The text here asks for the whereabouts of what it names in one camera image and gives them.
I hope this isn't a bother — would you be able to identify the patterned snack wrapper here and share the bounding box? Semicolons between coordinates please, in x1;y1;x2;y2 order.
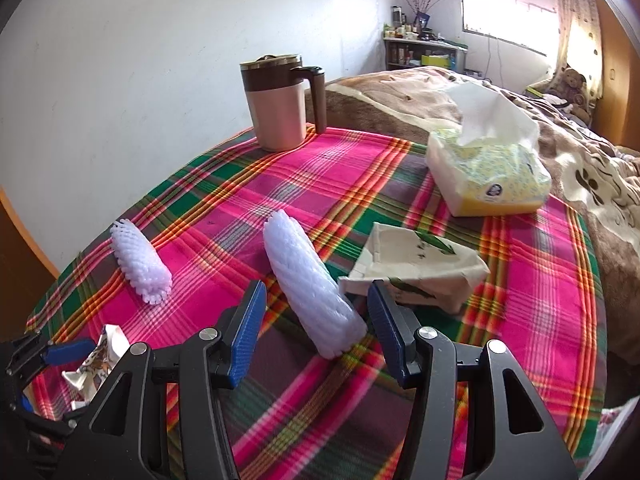
62;324;130;410

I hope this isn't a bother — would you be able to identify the green beige small carton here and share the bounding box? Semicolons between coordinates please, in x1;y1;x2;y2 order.
338;222;489;315

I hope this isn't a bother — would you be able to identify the pink plaid tablecloth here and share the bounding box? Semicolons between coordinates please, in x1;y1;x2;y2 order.
28;128;606;479

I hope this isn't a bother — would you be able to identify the yellow tissue pack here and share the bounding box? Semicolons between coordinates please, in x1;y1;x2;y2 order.
426;82;552;217

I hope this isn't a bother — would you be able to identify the pink brown travel mug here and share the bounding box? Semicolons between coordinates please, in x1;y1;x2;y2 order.
240;54;326;152

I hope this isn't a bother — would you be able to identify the brown cream blanket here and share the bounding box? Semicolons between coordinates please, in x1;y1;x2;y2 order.
326;67;639;365

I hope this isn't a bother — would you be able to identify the cluttered shelf unit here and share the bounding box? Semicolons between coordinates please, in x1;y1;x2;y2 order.
383;37;468;74

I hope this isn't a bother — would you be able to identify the brown teddy bear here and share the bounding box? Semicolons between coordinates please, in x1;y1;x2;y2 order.
546;67;591;126

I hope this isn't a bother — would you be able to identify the wooden wardrobe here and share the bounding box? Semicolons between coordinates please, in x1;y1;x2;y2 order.
591;0;639;152

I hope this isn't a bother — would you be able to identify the patterned curtain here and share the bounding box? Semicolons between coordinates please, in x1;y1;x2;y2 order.
553;0;603;102

